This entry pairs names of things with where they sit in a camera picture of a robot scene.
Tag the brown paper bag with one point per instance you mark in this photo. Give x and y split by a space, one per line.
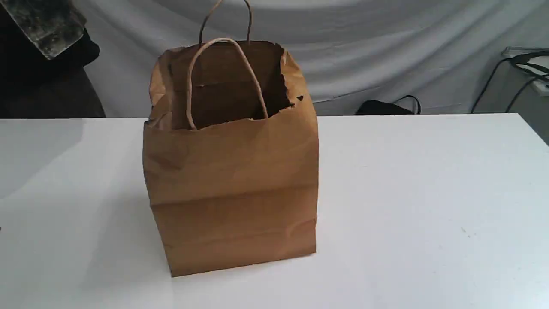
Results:
231 155

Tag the black bag behind table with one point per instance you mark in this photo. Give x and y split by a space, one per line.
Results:
377 107

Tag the grey draped backdrop cloth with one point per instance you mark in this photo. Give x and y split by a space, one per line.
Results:
350 51

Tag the camouflage jacket person torso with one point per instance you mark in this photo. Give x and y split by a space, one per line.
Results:
44 48

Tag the grey equipment at right edge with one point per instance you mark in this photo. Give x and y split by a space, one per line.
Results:
533 62

